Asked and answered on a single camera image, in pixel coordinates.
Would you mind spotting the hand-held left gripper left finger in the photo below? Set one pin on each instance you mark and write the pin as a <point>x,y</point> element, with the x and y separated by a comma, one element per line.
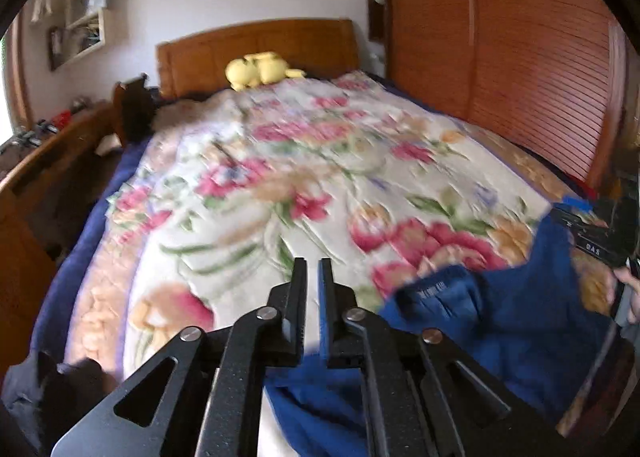
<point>240,362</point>

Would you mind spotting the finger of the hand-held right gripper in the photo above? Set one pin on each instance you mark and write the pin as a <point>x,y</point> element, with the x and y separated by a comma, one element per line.
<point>577,207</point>

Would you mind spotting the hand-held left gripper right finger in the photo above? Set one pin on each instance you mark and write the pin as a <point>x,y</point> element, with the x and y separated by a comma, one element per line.
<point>390,367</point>

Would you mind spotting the navy blue blazer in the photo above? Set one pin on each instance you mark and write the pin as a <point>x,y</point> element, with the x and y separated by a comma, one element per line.
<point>490,327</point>

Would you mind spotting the person's right hand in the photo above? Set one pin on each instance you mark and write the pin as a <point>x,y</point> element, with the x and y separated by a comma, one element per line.
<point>631,292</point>

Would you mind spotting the wooden slatted wardrobe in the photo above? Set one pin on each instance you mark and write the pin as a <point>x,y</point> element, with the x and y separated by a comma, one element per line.
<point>500,47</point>

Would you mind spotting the black garment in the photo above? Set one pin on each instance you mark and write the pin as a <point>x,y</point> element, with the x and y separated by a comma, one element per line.
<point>55,402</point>

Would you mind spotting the floral blanket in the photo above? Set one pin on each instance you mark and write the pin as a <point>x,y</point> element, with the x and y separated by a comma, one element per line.
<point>310,172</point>

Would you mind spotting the wooden desk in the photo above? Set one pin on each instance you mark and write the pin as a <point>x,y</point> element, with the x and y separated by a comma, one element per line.
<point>35,197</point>

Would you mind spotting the dark wooden chair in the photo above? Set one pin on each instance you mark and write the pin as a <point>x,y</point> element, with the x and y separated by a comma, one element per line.
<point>134,109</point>

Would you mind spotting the yellow plush toy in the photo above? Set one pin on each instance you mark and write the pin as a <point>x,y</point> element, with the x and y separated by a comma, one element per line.
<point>257,71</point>

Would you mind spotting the red bowl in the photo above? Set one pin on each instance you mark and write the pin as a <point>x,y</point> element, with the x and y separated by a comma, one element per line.
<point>62,118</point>

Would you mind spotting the wooden bed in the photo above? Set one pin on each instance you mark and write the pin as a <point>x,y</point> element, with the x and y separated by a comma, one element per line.
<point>260,54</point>

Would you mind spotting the window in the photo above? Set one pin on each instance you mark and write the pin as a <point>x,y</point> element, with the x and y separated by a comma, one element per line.
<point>5,87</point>

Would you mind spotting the tied white curtain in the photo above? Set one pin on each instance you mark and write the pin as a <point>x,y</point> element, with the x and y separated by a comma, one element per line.
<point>42,2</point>

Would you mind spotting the white wall shelf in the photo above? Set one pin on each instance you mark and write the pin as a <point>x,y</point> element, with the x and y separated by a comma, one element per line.
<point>85,22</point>

